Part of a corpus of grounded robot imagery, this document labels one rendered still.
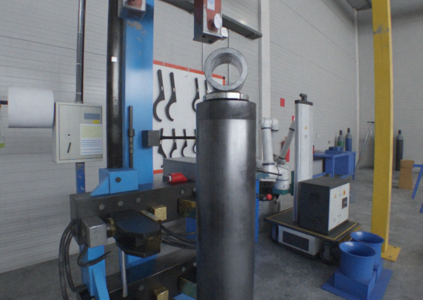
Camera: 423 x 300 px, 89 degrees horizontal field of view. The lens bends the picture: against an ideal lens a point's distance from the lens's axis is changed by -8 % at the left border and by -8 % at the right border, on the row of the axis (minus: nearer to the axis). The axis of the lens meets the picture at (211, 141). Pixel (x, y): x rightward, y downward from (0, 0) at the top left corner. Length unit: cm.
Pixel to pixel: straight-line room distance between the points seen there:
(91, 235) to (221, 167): 60
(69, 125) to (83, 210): 75
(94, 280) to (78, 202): 37
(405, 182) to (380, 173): 434
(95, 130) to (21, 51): 150
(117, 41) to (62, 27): 181
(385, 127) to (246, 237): 255
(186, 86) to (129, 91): 227
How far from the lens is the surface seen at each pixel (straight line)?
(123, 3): 113
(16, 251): 313
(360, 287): 247
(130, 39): 153
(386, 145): 314
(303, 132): 298
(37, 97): 173
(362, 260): 239
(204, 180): 77
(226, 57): 87
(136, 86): 147
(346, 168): 771
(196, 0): 137
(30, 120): 173
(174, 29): 383
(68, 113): 176
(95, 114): 180
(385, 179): 318
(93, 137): 179
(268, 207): 340
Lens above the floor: 136
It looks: 1 degrees down
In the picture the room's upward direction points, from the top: straight up
